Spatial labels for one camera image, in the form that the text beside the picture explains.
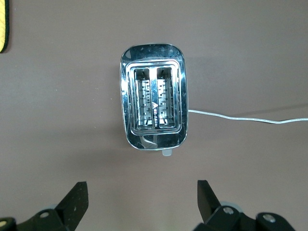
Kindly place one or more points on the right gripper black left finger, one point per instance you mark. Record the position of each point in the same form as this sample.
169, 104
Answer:
69, 204

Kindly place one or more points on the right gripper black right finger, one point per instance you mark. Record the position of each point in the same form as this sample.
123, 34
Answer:
209, 204

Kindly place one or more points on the chrome two-slot toaster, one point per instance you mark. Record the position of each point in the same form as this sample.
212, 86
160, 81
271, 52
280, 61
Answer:
154, 51

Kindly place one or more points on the yellow quilted oven mitt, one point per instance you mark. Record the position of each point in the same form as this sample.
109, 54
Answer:
3, 24

